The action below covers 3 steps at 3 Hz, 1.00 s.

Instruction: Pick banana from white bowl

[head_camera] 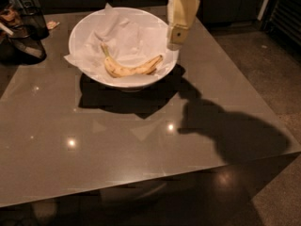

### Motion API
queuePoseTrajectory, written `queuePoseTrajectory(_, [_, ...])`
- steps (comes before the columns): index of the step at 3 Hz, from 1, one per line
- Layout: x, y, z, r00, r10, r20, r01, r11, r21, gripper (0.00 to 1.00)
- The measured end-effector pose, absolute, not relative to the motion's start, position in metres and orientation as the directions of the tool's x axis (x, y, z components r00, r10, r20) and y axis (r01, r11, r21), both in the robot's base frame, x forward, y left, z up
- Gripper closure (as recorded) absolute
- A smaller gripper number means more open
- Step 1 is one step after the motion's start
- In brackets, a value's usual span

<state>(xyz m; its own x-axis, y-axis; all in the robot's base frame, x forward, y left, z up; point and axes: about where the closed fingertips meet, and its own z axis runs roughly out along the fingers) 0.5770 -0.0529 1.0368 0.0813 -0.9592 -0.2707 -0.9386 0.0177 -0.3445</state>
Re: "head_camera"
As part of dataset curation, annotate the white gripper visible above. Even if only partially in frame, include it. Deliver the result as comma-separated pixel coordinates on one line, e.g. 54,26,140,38
166,0,200,50

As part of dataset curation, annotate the yellow spotted banana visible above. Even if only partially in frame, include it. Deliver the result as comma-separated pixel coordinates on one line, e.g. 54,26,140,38
101,43,163,78

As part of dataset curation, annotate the white bowl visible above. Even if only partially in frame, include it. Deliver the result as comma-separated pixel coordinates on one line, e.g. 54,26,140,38
68,7,180,89

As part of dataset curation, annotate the white paper liner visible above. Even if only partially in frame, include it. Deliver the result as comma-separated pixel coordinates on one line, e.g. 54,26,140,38
63,3,181,85

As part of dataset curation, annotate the small crumpled wrapper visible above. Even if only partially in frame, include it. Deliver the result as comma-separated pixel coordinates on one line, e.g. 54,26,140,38
47,21,59,30

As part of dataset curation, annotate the dark mesh basket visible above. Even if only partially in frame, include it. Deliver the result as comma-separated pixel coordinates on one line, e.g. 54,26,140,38
19,7,49,40

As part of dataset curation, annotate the dark shoe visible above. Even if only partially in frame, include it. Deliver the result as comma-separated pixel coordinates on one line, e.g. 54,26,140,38
1,25,47,64

